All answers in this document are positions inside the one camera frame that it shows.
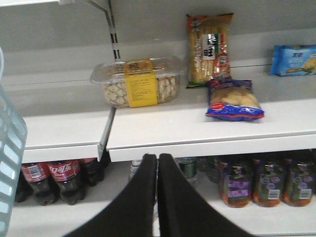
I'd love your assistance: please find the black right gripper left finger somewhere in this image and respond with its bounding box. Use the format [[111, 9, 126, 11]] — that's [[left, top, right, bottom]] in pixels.
[[66, 154, 157, 237]]

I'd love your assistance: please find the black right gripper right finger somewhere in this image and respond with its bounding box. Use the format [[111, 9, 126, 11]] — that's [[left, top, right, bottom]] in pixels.
[[158, 154, 253, 237]]

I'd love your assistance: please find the light blue plastic basket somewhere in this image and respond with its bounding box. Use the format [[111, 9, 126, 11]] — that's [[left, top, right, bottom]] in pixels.
[[0, 46, 28, 230]]

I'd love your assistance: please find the purple label drink bottle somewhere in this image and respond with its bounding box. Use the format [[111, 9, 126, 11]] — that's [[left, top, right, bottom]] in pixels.
[[282, 158, 316, 207], [252, 158, 284, 207], [219, 157, 252, 208]]

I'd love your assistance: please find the plastic cola bottle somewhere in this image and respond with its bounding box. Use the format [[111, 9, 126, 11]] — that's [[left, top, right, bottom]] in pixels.
[[48, 159, 85, 205], [21, 162, 59, 206]]

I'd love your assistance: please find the blue chip bag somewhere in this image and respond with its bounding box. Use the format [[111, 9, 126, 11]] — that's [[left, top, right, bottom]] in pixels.
[[205, 79, 265, 121]]

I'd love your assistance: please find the clear cookie box yellow label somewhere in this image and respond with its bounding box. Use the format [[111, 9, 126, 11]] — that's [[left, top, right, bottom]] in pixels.
[[90, 56, 183, 108]]

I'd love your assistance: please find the orange rice cracker pack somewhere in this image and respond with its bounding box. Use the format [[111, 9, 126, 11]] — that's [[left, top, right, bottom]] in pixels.
[[187, 13, 233, 88]]

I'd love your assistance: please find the blue cracker pack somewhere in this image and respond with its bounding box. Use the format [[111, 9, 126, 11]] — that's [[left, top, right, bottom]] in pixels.
[[270, 44, 316, 77]]

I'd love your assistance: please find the white store shelving unit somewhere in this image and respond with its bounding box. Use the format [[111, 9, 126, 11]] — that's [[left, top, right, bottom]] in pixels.
[[0, 0, 316, 237]]

